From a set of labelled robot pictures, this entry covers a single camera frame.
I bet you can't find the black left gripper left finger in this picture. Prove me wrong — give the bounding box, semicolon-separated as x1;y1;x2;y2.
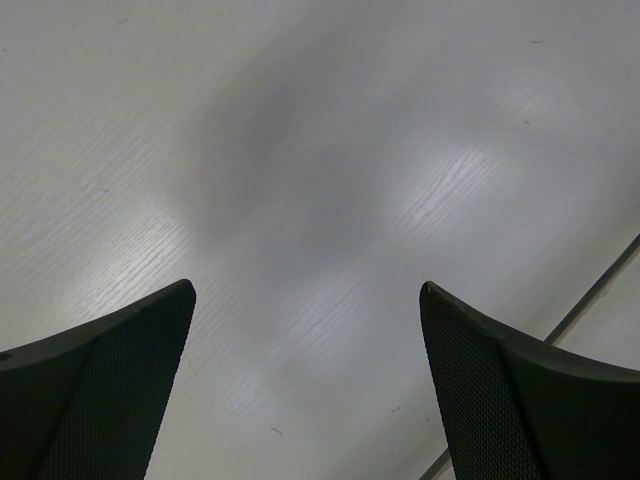
1;279;196;479

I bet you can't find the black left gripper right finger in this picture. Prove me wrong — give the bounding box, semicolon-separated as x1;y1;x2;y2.
418;279;640;480

